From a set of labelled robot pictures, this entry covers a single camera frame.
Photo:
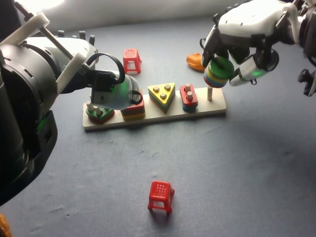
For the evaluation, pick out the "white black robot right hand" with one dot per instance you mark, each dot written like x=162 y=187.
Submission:
x=249 y=19

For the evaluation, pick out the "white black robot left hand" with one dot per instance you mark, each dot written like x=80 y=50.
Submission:
x=74 y=48

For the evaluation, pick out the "green-topped trapezoid block stack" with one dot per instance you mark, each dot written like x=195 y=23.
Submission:
x=102 y=118

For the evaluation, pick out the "red-topped square block stack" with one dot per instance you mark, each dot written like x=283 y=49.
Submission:
x=133 y=114

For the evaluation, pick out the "yellow-topped triangle block stack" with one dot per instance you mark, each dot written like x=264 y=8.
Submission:
x=161 y=97

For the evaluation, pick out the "red-topped oblong block stack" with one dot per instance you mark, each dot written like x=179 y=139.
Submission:
x=188 y=101

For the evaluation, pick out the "wooden peg base board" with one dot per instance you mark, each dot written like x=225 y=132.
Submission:
x=172 y=116

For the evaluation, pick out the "red plastic toy stool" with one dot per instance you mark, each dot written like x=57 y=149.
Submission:
x=132 y=55
x=160 y=191

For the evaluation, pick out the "orange toy roast chicken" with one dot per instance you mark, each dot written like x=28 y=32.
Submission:
x=193 y=61

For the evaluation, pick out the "grey table cloth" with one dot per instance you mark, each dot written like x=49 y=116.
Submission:
x=222 y=172

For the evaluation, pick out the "orange toy piece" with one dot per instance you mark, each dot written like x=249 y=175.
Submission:
x=5 y=227

